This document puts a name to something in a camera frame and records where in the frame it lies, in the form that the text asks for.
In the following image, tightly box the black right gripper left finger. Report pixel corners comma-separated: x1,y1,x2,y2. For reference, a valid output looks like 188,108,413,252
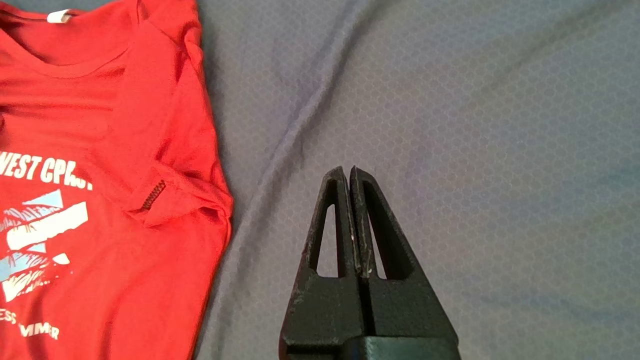
279,166,368,360

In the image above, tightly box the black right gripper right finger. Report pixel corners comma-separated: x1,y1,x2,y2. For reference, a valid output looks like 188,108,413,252
350,166,461,347

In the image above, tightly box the red printed t-shirt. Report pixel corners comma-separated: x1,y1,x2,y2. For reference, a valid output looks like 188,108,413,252
0,0,235,360

